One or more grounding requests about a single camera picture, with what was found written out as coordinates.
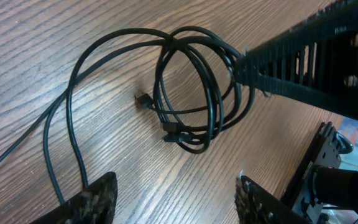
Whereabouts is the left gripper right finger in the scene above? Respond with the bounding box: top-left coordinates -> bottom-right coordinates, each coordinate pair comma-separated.
234,175 -> 309,224

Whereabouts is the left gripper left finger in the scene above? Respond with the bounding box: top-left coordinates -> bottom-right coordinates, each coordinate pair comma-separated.
32,172 -> 117,224

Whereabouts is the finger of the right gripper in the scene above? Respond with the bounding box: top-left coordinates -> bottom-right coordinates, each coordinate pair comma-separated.
234,1 -> 358,120

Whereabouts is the thin black audio cable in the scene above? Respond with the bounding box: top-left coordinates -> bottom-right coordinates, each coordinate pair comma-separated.
0,37 -> 239,185

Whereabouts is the thick black USB cable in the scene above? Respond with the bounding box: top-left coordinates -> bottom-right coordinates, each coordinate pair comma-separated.
44,26 -> 256,206

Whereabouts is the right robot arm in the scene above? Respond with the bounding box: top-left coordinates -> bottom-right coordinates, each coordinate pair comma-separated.
234,1 -> 358,223

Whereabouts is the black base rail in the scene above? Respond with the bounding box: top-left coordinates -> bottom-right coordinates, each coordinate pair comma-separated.
280,121 -> 356,224

